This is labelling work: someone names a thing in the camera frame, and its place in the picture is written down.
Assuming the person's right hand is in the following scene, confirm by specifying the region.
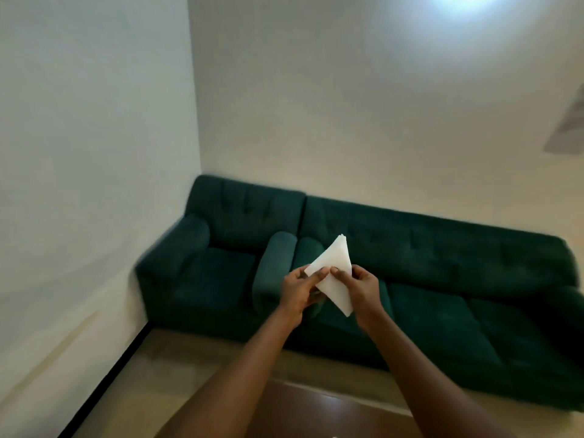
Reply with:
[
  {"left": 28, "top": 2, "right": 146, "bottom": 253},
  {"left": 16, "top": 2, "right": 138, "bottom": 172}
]
[{"left": 329, "top": 264, "right": 386, "bottom": 332}]

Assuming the person's left hand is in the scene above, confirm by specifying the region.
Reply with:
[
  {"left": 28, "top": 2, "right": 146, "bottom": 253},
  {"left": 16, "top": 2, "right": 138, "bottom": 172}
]
[{"left": 278, "top": 264, "right": 330, "bottom": 329}]

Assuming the white napkin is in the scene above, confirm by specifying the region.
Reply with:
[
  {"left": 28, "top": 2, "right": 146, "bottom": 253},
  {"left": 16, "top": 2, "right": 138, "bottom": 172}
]
[{"left": 304, "top": 234, "right": 355, "bottom": 318}]

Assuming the person's left forearm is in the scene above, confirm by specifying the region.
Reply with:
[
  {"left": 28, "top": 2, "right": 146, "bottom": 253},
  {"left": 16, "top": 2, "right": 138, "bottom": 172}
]
[{"left": 155, "top": 310, "right": 303, "bottom": 438}]

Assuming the person's right forearm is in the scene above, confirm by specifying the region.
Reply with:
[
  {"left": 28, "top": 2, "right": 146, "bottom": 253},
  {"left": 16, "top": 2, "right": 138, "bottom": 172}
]
[{"left": 360, "top": 310, "right": 516, "bottom": 438}]

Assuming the dark green sofa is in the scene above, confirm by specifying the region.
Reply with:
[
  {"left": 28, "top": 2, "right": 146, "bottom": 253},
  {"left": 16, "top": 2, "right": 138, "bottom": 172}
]
[{"left": 291, "top": 195, "right": 584, "bottom": 411}]

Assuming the dark green armchair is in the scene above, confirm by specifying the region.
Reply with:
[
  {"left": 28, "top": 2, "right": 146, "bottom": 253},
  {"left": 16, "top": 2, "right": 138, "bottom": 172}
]
[{"left": 135, "top": 174, "right": 307, "bottom": 344}]

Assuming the black baseboard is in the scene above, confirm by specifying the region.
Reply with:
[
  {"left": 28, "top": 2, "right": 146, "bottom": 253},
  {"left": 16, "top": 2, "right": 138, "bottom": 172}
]
[{"left": 57, "top": 321, "right": 154, "bottom": 438}]

